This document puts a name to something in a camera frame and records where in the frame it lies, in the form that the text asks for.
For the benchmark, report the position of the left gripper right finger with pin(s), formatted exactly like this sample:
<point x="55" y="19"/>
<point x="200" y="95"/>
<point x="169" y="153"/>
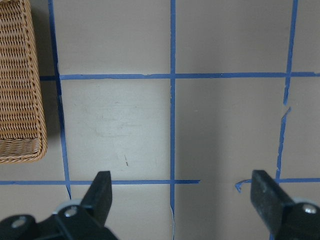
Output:
<point x="284" y="217"/>

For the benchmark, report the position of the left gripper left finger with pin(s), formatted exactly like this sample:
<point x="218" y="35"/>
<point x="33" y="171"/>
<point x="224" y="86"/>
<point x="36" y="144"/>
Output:
<point x="84" y="220"/>

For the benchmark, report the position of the brown wicker basket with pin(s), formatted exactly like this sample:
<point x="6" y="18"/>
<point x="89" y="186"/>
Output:
<point x="23" y="132"/>

